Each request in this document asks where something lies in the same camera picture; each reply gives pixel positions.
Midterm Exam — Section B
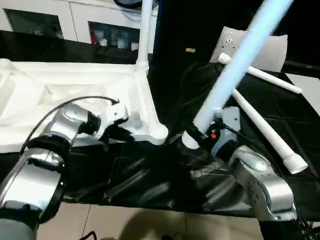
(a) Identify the white cabinet with glass doors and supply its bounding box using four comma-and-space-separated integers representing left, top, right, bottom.
0, 0, 158, 52

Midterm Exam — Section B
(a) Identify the white plastic table top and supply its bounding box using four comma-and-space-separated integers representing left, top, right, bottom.
0, 59, 170, 153

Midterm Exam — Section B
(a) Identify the black work mat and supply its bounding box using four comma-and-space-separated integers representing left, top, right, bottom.
0, 30, 320, 221

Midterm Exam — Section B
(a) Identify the white plastic bag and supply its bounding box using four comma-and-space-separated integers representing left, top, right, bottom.
209, 26, 289, 73

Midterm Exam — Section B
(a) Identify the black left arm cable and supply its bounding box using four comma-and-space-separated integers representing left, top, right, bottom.
20, 96, 120, 151

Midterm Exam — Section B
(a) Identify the dark round object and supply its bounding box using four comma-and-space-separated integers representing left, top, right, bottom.
114, 0, 145, 9

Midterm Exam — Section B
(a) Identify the flat white board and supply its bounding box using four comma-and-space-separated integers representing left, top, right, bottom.
297, 73, 320, 113

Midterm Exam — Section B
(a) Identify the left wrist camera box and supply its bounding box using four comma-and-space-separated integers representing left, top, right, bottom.
97, 102, 130, 142

